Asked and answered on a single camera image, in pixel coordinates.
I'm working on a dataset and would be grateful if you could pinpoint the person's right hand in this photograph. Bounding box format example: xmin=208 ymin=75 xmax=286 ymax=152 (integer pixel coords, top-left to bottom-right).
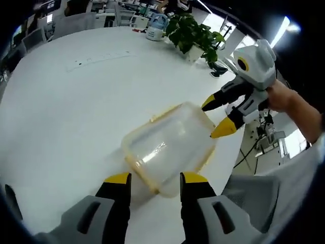
xmin=264 ymin=79 xmax=298 ymax=112

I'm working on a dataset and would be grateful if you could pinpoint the white equipment stand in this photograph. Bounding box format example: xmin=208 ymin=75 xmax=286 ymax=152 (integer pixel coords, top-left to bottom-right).
xmin=253 ymin=108 xmax=290 ymax=160

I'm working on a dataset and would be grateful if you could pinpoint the clear container with yellow buckles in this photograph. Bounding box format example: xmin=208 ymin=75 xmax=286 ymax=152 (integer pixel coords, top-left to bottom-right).
xmin=121 ymin=101 xmax=217 ymax=199

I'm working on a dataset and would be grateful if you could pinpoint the person's white shirt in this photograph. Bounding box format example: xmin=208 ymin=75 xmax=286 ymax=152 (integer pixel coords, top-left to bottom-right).
xmin=250 ymin=131 xmax=325 ymax=233

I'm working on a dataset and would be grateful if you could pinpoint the black floor cable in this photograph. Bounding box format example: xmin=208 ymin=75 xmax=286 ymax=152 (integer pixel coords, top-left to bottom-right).
xmin=233 ymin=141 xmax=257 ymax=169

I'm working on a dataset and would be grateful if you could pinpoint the black desk object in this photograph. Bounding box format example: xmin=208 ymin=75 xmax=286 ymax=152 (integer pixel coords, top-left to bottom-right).
xmin=209 ymin=60 xmax=229 ymax=78

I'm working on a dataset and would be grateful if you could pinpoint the white power strip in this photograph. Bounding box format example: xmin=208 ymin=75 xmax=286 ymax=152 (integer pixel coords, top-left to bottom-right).
xmin=66 ymin=50 xmax=132 ymax=73

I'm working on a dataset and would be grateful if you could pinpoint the green leafy plant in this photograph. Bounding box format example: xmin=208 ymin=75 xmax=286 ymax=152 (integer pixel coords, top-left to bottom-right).
xmin=165 ymin=13 xmax=226 ymax=70

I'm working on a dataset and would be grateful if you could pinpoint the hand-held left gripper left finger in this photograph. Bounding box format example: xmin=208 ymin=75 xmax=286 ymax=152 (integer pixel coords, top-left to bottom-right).
xmin=32 ymin=172 xmax=132 ymax=244

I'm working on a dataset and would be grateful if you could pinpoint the grey mesh office chair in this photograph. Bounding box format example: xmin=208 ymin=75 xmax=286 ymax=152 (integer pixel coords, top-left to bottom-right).
xmin=220 ymin=173 xmax=281 ymax=234

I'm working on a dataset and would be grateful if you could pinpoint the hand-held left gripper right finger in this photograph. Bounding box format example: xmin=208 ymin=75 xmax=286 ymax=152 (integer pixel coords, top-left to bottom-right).
xmin=179 ymin=171 xmax=271 ymax=244

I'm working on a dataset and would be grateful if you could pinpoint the white office chair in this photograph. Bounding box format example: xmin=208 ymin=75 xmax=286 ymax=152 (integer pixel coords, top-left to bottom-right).
xmin=54 ymin=12 xmax=96 ymax=39
xmin=21 ymin=27 xmax=48 ymax=51
xmin=113 ymin=2 xmax=137 ymax=26

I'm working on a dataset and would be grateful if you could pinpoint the white plant pot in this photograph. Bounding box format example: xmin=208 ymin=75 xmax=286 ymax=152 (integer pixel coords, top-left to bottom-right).
xmin=186 ymin=44 xmax=204 ymax=63

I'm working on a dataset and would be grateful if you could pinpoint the white and blue kettle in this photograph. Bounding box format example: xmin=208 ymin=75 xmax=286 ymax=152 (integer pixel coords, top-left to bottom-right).
xmin=145 ymin=14 xmax=169 ymax=42

